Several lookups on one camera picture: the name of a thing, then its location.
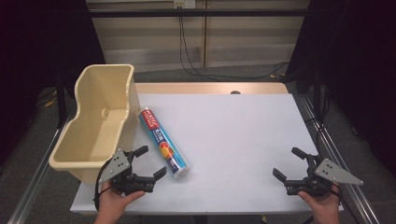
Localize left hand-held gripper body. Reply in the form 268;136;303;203
98;148;157;197

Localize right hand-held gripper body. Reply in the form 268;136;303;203
284;154;364;198

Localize cream plastic basket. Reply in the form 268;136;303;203
49;63;141;185

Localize person's right hand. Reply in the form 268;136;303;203
297;183;341;219

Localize person's left hand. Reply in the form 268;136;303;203
96;186;147;220

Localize white table sheet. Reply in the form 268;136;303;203
70;92;344;217

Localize black metal stand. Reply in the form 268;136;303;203
312;0;323;119

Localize black curtain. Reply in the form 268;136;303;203
285;0;396;180
0;0;106;164

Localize black horizontal bar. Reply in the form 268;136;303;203
88;8;310;19

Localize aluminium floor rail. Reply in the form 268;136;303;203
7;114;77;224
299;92;381;224

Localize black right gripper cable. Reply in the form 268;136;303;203
330;182;344;201

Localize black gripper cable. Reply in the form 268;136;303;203
330;182;344;201
93;158;115;212

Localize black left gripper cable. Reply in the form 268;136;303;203
93;158;115;212

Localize black wall cable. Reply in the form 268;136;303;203
178;16;291;80

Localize white wall socket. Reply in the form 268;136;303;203
173;0;197;9

